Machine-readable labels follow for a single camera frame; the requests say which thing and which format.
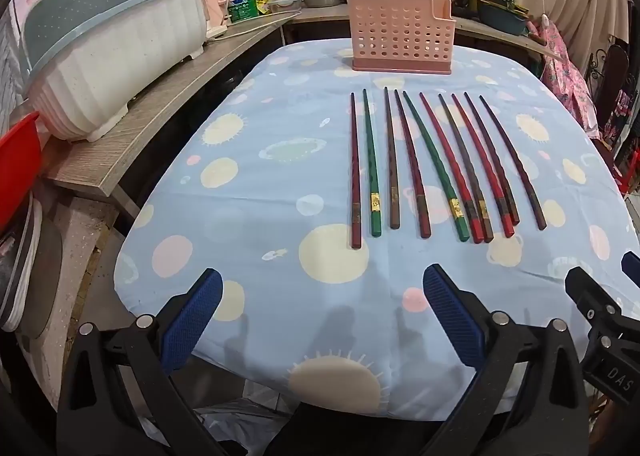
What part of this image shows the blue basin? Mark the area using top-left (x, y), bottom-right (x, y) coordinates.
top-left (477, 0), bottom-right (529, 35)

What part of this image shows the dark red chopstick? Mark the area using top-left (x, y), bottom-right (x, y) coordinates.
top-left (350, 92), bottom-right (362, 250)
top-left (394, 89), bottom-right (432, 239)

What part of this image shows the clear plastic food container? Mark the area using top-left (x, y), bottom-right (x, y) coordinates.
top-left (265, 0), bottom-right (304, 15)

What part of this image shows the pink kitchen appliance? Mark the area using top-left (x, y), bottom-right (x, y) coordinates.
top-left (201, 0), bottom-right (236, 39)

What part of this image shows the stack of grey round plates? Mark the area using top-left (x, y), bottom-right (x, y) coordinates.
top-left (0, 191), bottom-right (63, 339)

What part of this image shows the red plastic stool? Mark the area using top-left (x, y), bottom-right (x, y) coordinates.
top-left (619, 146), bottom-right (640, 197)

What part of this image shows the blue planet print tablecloth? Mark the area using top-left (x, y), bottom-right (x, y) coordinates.
top-left (114, 36), bottom-right (636, 424)

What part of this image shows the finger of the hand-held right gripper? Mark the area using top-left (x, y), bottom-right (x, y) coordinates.
top-left (621, 251), bottom-right (640, 282)
top-left (565, 267), bottom-right (626, 337)

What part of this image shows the dark metal chair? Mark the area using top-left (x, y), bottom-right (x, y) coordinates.
top-left (592, 38), bottom-right (632, 142)

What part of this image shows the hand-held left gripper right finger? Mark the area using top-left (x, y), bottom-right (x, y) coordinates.
top-left (424, 263), bottom-right (591, 456)

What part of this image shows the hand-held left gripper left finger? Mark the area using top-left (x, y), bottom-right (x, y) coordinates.
top-left (56, 268), bottom-right (226, 456)

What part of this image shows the pink perforated utensil holder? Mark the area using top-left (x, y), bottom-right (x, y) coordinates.
top-left (345, 0), bottom-right (457, 76)

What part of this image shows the pink floral cloth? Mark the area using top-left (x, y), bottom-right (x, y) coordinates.
top-left (530, 18), bottom-right (603, 139)

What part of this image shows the brown chopstick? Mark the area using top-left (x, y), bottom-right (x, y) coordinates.
top-left (383, 86), bottom-right (401, 230)
top-left (438, 93), bottom-right (495, 243)

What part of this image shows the wooden side shelf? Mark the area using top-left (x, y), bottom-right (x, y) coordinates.
top-left (42, 11), bottom-right (296, 197)

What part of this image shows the dark maroon chopstick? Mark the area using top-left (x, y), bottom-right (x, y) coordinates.
top-left (464, 92), bottom-right (521, 226)
top-left (479, 95), bottom-right (547, 231)

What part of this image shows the white power cable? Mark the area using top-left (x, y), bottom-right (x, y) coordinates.
top-left (206, 11), bottom-right (293, 43)

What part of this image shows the wooden rear counter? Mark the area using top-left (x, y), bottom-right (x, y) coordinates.
top-left (290, 3), bottom-right (563, 62)

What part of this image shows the red plastic basin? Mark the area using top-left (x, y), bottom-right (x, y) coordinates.
top-left (0, 111), bottom-right (42, 234)

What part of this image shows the white dish rack tub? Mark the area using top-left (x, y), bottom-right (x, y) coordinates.
top-left (17, 0), bottom-right (208, 142)

